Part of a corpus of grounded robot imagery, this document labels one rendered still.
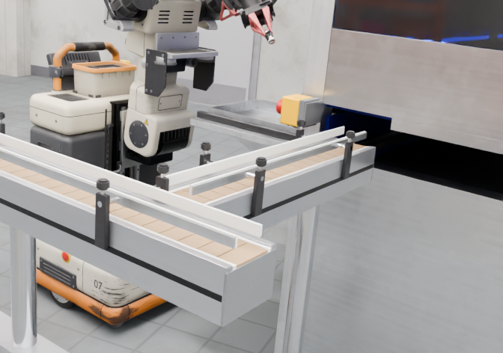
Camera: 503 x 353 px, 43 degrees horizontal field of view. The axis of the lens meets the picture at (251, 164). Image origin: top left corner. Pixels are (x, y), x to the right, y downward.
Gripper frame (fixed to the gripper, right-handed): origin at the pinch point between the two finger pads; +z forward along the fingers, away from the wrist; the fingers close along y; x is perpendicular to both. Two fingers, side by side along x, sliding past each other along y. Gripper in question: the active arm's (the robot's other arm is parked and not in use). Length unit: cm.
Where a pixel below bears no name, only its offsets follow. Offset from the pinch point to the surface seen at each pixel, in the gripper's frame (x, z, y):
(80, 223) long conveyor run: -53, 70, -51
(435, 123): -10, 55, 23
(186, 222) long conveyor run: -59, 81, -34
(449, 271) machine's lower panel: 13, 82, 14
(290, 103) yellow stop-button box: -8.6, 32.8, -4.8
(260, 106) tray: 36.0, -2.9, -8.1
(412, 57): -18, 41, 25
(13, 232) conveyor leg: -38, 57, -69
